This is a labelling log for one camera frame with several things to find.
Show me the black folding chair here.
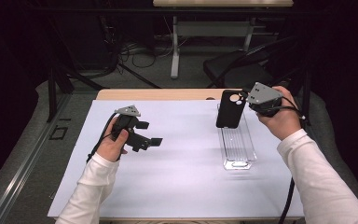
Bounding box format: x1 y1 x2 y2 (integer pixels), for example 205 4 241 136
202 35 296 94

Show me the person's right hand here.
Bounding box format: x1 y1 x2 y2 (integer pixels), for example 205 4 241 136
255 85 303 142

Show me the left hand-held gripper black cable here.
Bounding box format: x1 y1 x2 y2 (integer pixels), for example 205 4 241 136
86 112 119 164

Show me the desk with white legs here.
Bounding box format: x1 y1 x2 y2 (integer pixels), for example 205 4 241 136
153 0 295 79

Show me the hand-held gripper black cable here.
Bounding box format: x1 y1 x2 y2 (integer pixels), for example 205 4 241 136
271 95 308 224
86 112 119 164

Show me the right hand-held gripper black cable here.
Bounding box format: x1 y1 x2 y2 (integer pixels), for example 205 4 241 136
271 95 308 224

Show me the clear plastic container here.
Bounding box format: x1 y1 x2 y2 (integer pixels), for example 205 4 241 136
216 102 258 171

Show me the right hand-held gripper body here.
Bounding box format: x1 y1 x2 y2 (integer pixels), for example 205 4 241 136
245 81 284 119

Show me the person's left hand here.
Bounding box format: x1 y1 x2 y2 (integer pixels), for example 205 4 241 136
95 115 130 162

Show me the black metal stand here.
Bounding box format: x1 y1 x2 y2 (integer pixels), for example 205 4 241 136
45 12 110 124
287 62 312 126

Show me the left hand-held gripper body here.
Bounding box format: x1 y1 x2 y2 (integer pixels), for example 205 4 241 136
111 105 153 153

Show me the bundle of floor cables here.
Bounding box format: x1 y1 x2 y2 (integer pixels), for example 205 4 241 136
117 38 176 70

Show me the black phone case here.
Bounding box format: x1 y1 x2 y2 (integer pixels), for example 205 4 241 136
215 89 249 130

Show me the white table sheet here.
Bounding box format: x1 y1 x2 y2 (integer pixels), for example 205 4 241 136
47 99 306 218

